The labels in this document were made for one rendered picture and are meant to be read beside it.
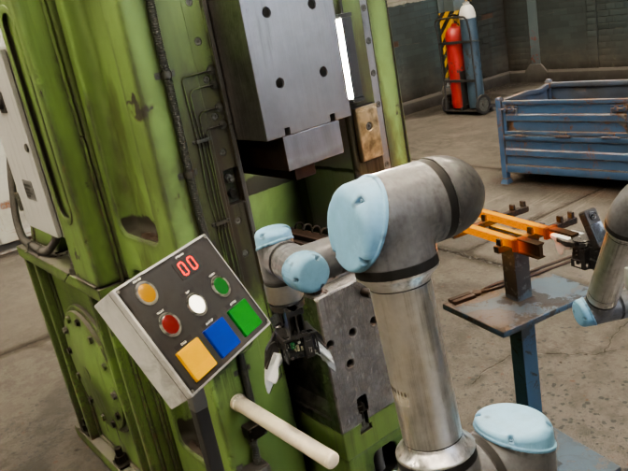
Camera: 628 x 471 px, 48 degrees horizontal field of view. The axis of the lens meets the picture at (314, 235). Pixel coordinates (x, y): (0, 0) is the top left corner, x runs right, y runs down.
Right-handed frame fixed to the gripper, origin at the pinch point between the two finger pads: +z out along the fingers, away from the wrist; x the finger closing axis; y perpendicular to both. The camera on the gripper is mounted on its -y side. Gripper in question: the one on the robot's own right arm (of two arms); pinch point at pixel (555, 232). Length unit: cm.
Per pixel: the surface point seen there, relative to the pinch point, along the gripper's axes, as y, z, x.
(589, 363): 94, 55, 66
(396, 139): -28, 51, -18
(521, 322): 26.4, 4.2, -12.0
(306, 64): -60, 28, -57
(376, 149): -27, 46, -29
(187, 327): -13, -4, -111
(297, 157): -37, 26, -65
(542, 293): 26.4, 14.5, 6.1
